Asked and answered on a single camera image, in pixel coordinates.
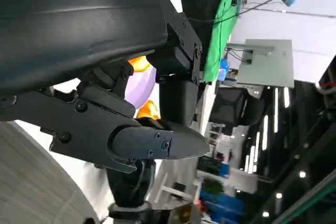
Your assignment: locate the green cloth backdrop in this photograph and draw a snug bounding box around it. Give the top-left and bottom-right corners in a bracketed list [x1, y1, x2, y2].
[202, 0, 247, 82]

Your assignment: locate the black monitor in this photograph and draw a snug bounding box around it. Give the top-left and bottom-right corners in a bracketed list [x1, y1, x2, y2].
[209, 87, 265, 130]

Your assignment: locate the grey curved panel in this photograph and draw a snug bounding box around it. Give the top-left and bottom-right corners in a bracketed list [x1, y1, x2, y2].
[0, 121, 102, 224]

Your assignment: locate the orange and white bread roll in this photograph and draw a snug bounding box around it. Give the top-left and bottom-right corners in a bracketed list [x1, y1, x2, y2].
[135, 99, 161, 120]
[127, 55, 151, 73]

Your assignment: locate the lilac plate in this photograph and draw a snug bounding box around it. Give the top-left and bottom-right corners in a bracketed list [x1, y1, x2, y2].
[124, 65, 158, 111]

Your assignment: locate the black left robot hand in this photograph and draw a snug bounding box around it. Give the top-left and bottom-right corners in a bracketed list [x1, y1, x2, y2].
[0, 0, 211, 224]

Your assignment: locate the blue storage crate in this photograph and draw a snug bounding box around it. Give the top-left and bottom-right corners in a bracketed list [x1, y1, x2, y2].
[198, 189, 245, 221]

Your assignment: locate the grey metal cabinet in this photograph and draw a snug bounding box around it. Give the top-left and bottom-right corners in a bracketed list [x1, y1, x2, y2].
[225, 38, 295, 89]

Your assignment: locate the green potted plant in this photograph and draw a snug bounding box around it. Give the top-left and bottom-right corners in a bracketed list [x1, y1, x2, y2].
[201, 178, 225, 196]

